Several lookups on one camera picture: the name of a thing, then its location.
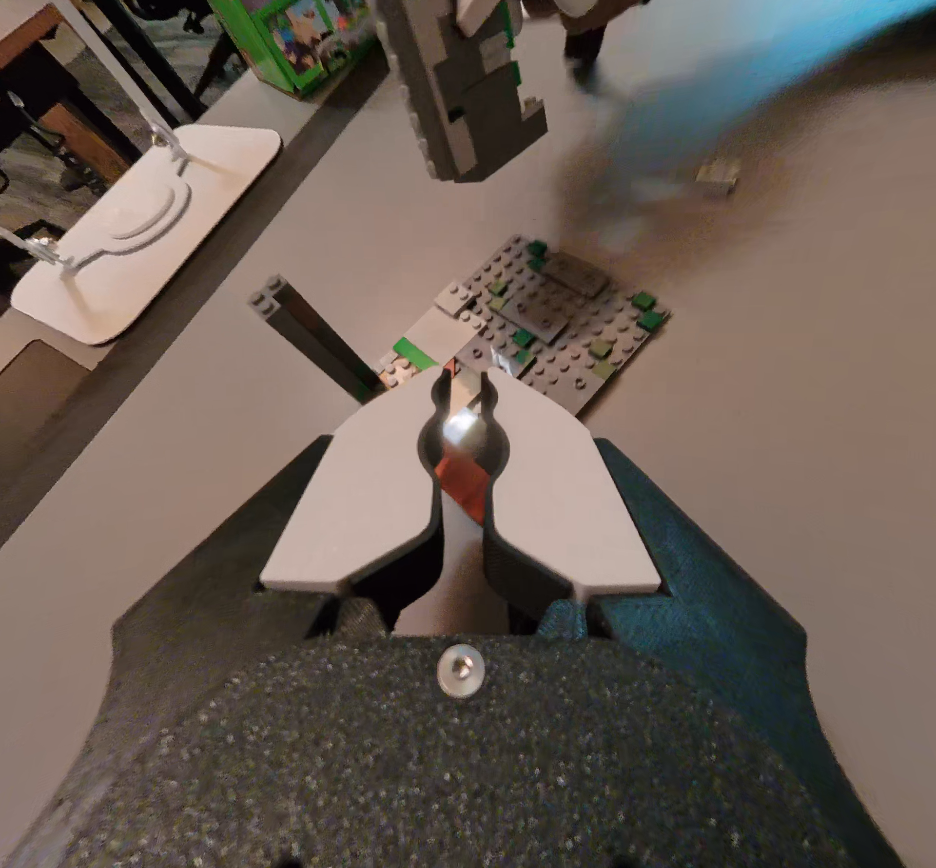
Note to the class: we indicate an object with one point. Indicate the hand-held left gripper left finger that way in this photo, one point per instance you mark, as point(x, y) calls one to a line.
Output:
point(351, 510)

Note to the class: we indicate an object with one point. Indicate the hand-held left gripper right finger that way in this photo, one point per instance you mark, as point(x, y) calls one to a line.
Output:
point(578, 510)

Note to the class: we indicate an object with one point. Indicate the grey lego wall section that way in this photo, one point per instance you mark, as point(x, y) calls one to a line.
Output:
point(468, 108)

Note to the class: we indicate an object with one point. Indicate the partly built grey lego model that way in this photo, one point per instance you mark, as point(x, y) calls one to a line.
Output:
point(556, 327)

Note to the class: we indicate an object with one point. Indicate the green lego set box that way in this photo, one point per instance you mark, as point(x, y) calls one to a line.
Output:
point(307, 27)

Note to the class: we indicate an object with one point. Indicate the loose tan lego brick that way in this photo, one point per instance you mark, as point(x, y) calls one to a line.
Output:
point(718, 177)

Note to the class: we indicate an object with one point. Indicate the white stand with wooden board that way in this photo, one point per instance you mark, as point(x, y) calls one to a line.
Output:
point(146, 225)

